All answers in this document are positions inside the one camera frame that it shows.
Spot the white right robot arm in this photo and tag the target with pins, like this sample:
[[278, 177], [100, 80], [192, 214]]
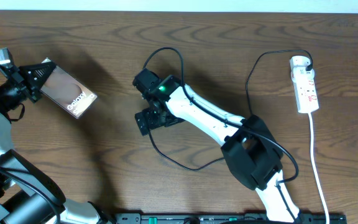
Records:
[[250, 151]]

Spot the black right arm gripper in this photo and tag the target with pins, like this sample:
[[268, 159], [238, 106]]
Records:
[[151, 122]]

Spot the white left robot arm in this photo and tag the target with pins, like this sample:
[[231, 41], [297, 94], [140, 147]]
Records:
[[27, 195]]

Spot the white power strip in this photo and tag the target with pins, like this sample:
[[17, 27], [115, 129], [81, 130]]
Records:
[[305, 95]]

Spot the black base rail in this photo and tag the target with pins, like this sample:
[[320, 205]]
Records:
[[136, 218]]

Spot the white USB wall charger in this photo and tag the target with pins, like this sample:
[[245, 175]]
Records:
[[299, 69]]

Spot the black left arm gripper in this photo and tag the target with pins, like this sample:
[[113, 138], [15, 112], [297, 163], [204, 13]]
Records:
[[25, 82]]

